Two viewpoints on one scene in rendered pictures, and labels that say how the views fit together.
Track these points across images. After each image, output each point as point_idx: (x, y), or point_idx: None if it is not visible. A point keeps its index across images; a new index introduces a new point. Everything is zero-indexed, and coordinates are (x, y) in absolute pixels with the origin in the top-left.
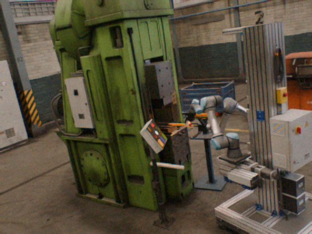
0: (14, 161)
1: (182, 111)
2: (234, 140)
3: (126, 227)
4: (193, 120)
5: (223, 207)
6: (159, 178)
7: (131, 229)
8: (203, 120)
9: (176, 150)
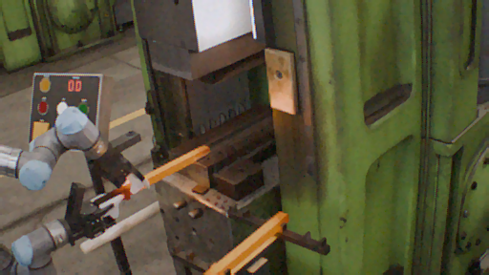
0: None
1: (340, 179)
2: None
3: (164, 250)
4: (118, 187)
5: None
6: (105, 219)
7: (150, 258)
8: (74, 204)
9: (175, 233)
